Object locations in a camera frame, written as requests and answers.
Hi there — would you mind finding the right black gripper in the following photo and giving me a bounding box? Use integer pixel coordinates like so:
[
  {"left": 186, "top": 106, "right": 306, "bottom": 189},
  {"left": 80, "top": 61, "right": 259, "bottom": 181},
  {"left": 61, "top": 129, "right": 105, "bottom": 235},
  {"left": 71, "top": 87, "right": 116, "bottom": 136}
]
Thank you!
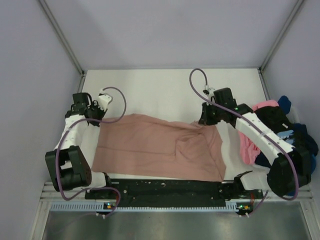
[{"left": 198, "top": 101, "right": 224, "bottom": 126}]

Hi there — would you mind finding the dusty pink t shirt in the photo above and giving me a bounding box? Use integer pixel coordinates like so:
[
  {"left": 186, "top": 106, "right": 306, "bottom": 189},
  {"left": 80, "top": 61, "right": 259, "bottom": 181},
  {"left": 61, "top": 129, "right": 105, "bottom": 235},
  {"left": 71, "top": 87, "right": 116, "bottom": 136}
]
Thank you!
[{"left": 92, "top": 114, "right": 226, "bottom": 182}]

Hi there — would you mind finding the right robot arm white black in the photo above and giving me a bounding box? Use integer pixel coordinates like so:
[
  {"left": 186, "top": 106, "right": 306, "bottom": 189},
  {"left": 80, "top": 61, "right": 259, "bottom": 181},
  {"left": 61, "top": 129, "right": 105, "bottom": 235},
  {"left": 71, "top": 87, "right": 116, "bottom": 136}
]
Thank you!
[{"left": 198, "top": 85, "right": 312, "bottom": 198}]

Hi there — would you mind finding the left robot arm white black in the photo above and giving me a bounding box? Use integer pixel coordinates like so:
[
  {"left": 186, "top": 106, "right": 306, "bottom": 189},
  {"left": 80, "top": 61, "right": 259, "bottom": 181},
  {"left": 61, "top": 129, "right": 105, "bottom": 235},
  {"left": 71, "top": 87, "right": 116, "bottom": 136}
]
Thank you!
[{"left": 45, "top": 92, "right": 114, "bottom": 199}]

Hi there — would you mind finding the bright pink t shirt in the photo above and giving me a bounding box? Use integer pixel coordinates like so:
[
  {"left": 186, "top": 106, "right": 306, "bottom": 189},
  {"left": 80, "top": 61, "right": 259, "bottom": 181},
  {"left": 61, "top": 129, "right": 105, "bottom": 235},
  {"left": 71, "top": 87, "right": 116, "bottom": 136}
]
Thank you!
[{"left": 238, "top": 100, "right": 279, "bottom": 168}]

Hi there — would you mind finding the black t shirt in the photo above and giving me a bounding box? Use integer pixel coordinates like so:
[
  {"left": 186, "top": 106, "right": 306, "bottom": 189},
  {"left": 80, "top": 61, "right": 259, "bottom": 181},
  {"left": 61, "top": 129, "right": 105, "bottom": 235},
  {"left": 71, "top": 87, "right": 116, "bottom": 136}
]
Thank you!
[{"left": 254, "top": 106, "right": 294, "bottom": 134}]

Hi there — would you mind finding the white plastic bin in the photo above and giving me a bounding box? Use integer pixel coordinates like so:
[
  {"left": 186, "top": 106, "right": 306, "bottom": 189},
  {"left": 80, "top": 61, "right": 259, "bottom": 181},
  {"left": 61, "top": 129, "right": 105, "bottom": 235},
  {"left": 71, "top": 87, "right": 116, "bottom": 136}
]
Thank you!
[{"left": 288, "top": 105, "right": 301, "bottom": 124}]

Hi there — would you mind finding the navy blue t shirt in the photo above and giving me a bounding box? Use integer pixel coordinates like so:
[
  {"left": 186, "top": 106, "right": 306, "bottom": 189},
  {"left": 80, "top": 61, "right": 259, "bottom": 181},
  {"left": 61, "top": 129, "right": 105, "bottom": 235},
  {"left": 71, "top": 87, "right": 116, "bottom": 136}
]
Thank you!
[{"left": 254, "top": 94, "right": 320, "bottom": 176}]

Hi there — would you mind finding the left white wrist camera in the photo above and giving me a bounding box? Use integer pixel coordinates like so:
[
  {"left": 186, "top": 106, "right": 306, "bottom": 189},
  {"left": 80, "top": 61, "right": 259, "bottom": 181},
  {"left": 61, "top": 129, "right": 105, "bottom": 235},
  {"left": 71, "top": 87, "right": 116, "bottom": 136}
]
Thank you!
[{"left": 97, "top": 89, "right": 113, "bottom": 112}]

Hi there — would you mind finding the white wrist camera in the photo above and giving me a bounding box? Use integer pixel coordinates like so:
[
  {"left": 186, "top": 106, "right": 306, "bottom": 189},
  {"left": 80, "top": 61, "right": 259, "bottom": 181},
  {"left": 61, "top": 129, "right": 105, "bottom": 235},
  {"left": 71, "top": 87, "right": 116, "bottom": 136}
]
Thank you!
[
  {"left": 97, "top": 89, "right": 113, "bottom": 112},
  {"left": 202, "top": 85, "right": 215, "bottom": 98}
]

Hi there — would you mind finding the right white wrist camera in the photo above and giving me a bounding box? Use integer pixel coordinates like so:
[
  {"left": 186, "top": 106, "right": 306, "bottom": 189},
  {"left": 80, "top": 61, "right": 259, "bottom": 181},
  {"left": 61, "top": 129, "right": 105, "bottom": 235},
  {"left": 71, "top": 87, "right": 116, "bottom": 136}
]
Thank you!
[{"left": 202, "top": 85, "right": 215, "bottom": 98}]

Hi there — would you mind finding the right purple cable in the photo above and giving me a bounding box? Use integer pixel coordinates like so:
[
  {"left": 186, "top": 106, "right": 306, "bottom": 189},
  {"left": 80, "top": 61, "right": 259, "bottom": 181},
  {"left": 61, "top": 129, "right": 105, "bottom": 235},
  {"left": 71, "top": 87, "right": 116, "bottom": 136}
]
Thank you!
[{"left": 189, "top": 68, "right": 300, "bottom": 216}]

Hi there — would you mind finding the purple cable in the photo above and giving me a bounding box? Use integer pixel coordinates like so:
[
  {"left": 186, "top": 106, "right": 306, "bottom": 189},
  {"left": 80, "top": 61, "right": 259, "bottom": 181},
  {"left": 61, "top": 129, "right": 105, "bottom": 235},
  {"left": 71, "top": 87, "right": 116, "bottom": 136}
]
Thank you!
[
  {"left": 55, "top": 86, "right": 127, "bottom": 210},
  {"left": 189, "top": 68, "right": 300, "bottom": 216}
]

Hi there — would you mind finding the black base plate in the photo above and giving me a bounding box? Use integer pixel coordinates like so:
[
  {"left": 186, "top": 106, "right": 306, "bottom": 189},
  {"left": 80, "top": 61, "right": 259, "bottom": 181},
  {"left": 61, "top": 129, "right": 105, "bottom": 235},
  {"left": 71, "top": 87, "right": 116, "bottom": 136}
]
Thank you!
[{"left": 84, "top": 178, "right": 265, "bottom": 209}]

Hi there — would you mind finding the aluminium frame rail left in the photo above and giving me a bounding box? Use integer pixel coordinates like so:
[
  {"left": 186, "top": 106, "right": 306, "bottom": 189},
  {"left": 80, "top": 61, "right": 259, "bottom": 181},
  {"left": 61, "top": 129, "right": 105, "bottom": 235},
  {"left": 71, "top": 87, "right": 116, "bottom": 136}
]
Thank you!
[{"left": 37, "top": 0, "right": 86, "bottom": 76}]

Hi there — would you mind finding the aluminium frame rail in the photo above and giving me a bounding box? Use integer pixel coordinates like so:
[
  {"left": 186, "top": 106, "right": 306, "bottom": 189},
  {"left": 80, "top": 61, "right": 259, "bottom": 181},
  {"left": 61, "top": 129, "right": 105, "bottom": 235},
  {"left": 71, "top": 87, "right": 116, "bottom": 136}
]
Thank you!
[
  {"left": 258, "top": 0, "right": 306, "bottom": 72},
  {"left": 37, "top": 0, "right": 86, "bottom": 76}
]

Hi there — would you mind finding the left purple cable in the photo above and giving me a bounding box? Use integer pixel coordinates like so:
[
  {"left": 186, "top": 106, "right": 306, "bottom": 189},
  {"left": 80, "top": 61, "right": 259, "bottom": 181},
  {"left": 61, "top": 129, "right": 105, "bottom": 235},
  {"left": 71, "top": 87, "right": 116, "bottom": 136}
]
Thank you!
[{"left": 55, "top": 86, "right": 127, "bottom": 210}]

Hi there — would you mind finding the light blue cable duct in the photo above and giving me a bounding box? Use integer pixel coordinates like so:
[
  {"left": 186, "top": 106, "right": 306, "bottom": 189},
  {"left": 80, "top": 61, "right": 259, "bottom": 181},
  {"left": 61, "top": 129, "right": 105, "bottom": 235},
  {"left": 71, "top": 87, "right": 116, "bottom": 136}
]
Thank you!
[{"left": 50, "top": 201, "right": 251, "bottom": 212}]

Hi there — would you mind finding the aluminium frame rail right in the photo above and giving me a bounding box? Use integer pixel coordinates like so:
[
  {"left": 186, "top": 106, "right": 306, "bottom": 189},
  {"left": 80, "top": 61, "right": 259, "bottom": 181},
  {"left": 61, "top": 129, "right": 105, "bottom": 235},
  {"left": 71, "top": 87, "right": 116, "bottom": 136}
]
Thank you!
[{"left": 258, "top": 0, "right": 306, "bottom": 72}]

